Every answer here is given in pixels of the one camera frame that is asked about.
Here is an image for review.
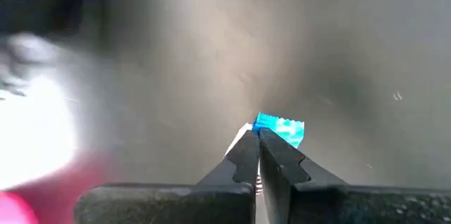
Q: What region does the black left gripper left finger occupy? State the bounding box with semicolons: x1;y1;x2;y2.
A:
73;129;261;224

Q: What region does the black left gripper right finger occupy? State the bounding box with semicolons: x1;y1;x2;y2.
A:
259;127;451;224

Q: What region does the white blue Hershey's bar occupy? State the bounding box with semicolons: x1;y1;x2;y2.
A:
224;111;306;197

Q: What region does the pink plastic bucket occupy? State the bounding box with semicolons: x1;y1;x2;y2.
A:
0;190;39;224

